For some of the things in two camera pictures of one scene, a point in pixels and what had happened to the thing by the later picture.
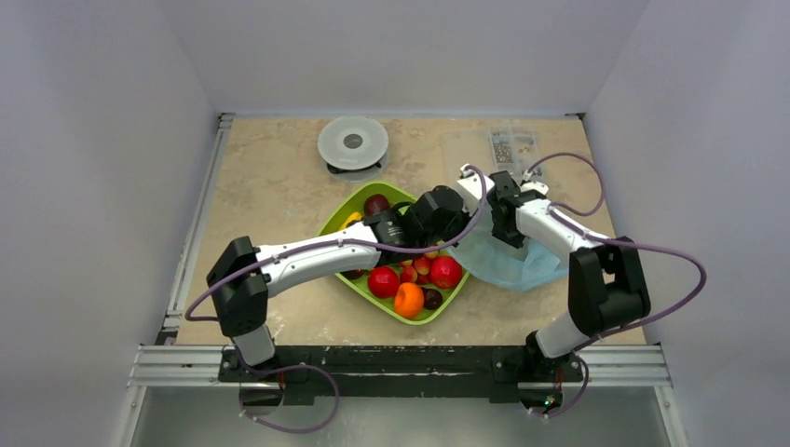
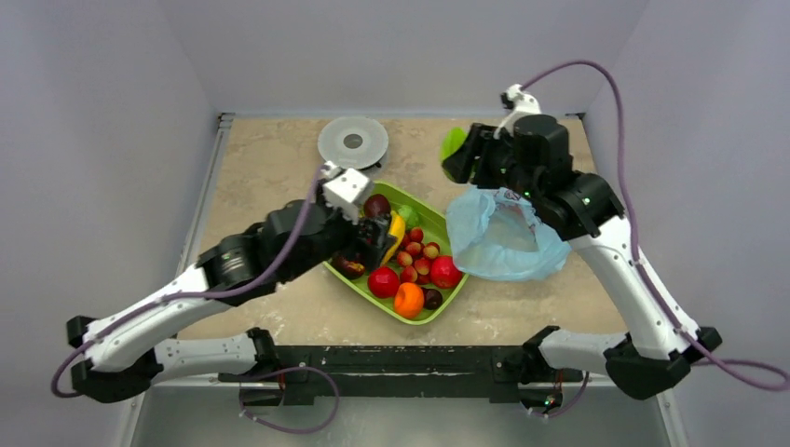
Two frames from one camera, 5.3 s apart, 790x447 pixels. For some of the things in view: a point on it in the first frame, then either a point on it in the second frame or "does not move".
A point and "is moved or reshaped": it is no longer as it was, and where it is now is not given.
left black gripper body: (456, 226) → (339, 237)
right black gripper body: (502, 224) → (471, 157)
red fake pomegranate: (383, 281) does not move
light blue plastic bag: (529, 265) is moved or reshaped
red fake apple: (445, 272) does not move
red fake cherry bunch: (418, 269) does not move
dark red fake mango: (374, 204) does not move
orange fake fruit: (408, 300) does not move
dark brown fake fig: (431, 298) does not move
